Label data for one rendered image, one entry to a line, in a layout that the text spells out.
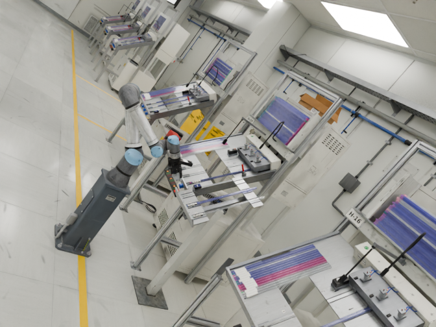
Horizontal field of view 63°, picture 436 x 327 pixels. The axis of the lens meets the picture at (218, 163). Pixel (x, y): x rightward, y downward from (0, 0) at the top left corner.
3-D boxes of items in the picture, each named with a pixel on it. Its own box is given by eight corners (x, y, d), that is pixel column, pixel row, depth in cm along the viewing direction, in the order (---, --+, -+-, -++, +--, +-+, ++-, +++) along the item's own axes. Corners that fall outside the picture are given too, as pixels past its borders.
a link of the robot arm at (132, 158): (115, 167, 222) (126, 150, 219) (119, 160, 235) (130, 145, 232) (131, 177, 225) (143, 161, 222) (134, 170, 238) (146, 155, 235)
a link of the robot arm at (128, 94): (128, 82, 208) (167, 154, 223) (132, 81, 219) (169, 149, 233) (111, 91, 209) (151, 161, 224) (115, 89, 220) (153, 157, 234)
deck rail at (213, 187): (188, 198, 254) (187, 191, 251) (187, 196, 256) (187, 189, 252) (276, 176, 274) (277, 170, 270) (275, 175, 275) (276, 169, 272)
